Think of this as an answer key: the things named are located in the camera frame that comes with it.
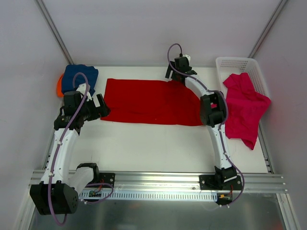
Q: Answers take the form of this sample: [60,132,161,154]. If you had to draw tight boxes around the red t shirt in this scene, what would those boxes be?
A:
[103,79,202,126]

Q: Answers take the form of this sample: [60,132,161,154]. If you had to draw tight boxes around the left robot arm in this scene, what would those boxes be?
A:
[30,91,110,215]

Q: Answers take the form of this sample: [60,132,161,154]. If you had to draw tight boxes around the orange t shirt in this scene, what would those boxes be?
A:
[56,74,64,98]

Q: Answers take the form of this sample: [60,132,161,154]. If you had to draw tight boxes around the white perforated plastic basket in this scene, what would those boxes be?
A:
[215,57,270,98]

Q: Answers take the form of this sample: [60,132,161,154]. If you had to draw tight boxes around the blue t shirt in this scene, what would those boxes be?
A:
[62,64,99,96]

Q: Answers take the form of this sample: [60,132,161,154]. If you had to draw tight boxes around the pink t shirt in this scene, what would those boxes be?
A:
[223,73,271,150]

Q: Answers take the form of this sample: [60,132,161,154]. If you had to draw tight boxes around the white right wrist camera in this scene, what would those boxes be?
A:
[183,54,191,62]

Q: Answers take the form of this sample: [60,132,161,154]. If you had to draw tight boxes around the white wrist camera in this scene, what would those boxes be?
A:
[76,83,93,101]
[183,54,191,62]

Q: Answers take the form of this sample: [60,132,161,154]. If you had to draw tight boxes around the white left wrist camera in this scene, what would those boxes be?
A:
[76,83,93,101]

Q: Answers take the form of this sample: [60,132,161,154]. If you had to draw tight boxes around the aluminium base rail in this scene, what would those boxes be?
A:
[28,169,288,194]

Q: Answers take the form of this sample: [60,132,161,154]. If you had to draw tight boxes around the white slotted cable duct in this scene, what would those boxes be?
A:
[79,189,217,202]

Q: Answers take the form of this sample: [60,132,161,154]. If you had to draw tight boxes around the right aluminium corner post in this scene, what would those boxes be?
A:
[248,0,289,58]

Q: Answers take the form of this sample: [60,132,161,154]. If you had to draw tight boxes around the aluminium corner post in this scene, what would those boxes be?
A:
[34,0,74,64]
[248,0,289,58]

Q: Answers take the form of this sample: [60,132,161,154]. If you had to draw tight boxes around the left aluminium corner post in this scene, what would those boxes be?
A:
[34,0,74,64]

